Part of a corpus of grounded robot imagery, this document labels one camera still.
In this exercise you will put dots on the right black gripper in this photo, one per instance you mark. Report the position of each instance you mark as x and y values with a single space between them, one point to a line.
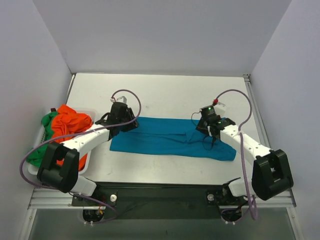
203 126

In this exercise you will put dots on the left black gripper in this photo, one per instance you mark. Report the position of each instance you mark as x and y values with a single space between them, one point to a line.
130 122

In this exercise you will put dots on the teal blue t shirt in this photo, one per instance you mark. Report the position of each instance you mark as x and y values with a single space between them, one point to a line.
171 136

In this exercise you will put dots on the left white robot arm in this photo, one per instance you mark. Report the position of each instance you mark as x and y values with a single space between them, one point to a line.
59 168

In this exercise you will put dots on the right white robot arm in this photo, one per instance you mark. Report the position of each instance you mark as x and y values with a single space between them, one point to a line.
271 173

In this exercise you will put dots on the orange t shirt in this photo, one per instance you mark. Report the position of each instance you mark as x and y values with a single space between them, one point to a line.
68 121

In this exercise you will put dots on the green t shirt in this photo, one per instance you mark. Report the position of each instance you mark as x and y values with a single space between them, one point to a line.
36 157

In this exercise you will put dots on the right side aluminium rail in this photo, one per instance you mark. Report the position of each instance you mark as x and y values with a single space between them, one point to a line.
262 134

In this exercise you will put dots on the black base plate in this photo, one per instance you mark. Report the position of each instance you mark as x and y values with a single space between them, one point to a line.
156 201

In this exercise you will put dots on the aluminium frame rail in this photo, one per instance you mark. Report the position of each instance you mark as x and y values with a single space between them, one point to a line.
50 199

